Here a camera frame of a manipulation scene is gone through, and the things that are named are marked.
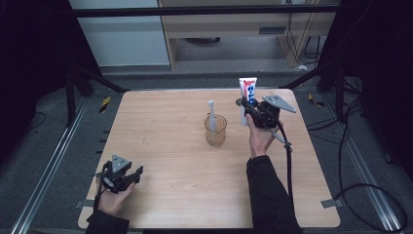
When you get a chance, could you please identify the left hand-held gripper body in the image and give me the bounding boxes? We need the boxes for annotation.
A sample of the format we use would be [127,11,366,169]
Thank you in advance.
[96,154,134,195]

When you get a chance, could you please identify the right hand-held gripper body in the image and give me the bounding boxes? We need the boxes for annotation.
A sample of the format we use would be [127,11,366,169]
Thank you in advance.
[252,94,297,130]

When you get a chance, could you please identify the white toothpaste tube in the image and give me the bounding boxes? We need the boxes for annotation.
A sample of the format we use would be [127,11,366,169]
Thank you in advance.
[239,77,258,127]

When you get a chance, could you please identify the grey toothbrush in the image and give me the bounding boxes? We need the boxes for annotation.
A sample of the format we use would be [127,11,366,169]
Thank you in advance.
[206,99,218,133]

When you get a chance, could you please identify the amber glass cup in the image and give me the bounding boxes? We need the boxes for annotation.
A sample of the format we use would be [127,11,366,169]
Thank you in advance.
[204,113,228,147]

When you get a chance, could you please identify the person's left hand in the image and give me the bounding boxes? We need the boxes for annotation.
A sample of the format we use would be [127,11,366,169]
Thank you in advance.
[96,181,136,217]

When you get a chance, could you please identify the person's right hand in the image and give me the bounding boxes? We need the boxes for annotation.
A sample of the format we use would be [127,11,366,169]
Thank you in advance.
[244,113,284,159]

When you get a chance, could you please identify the grey tape piece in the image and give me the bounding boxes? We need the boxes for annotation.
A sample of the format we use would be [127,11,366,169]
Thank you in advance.
[74,199,95,210]
[319,198,344,210]

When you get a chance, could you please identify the yellow-black floor tape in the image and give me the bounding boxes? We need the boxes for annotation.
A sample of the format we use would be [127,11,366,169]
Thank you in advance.
[307,93,325,108]
[98,96,112,114]

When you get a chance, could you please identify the black metal stand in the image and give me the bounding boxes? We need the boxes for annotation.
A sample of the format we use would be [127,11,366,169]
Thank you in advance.
[64,61,130,128]
[281,64,348,124]

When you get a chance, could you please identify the wooden desk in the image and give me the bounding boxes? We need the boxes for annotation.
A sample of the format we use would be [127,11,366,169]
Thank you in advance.
[158,0,342,71]

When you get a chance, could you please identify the black curtain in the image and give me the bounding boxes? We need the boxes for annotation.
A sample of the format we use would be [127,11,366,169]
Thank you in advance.
[0,0,101,164]
[316,0,413,181]

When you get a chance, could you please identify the white cabinet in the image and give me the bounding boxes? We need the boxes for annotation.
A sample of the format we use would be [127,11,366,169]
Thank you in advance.
[68,0,170,68]

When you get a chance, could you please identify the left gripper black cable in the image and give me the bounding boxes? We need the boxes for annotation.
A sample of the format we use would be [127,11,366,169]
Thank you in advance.
[93,162,110,213]

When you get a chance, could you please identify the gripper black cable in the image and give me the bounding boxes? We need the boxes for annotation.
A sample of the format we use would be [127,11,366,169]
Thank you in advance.
[270,120,295,204]
[93,162,110,213]

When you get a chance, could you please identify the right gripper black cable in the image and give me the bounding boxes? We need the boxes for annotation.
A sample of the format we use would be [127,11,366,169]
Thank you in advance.
[270,120,295,204]

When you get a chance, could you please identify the black cables under desk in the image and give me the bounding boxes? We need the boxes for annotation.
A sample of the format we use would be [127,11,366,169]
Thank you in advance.
[284,12,323,66]

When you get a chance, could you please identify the aluminium floor rail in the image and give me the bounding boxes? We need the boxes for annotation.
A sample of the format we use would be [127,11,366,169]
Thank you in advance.
[10,97,90,234]
[321,94,404,234]

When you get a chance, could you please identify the black floor cable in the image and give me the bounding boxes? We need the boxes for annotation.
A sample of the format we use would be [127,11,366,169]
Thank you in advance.
[26,111,48,132]
[306,98,409,234]

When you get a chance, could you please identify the black horizontal frame bar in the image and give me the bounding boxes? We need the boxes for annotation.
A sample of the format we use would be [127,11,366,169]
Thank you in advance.
[69,4,340,19]

